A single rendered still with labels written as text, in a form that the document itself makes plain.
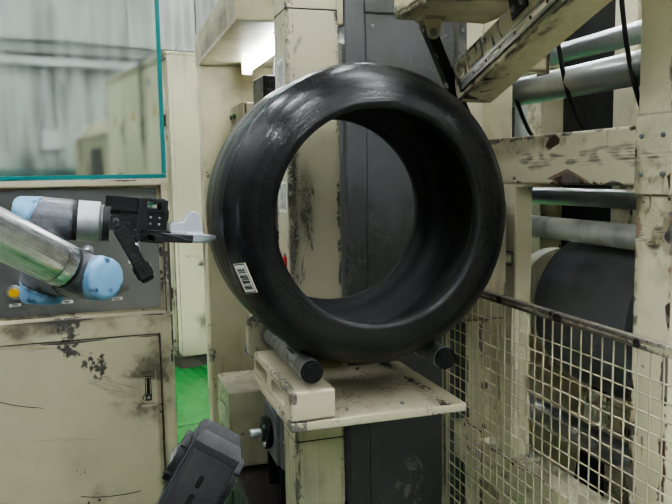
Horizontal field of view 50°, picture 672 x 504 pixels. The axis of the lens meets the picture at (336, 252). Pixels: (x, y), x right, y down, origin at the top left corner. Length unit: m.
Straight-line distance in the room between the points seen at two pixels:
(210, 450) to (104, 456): 1.80
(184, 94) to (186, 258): 1.06
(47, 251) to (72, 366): 0.90
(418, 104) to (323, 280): 0.55
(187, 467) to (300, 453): 1.49
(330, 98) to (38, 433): 1.25
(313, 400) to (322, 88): 0.59
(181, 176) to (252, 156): 3.48
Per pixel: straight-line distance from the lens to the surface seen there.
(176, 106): 4.81
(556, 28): 1.53
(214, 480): 0.37
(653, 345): 1.26
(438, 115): 1.43
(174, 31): 11.09
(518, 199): 1.89
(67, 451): 2.15
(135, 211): 1.39
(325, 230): 1.74
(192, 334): 4.92
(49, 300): 1.38
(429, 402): 1.53
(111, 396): 2.10
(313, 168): 1.73
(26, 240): 1.20
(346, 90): 1.37
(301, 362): 1.40
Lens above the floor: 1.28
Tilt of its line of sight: 6 degrees down
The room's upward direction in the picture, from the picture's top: 1 degrees counter-clockwise
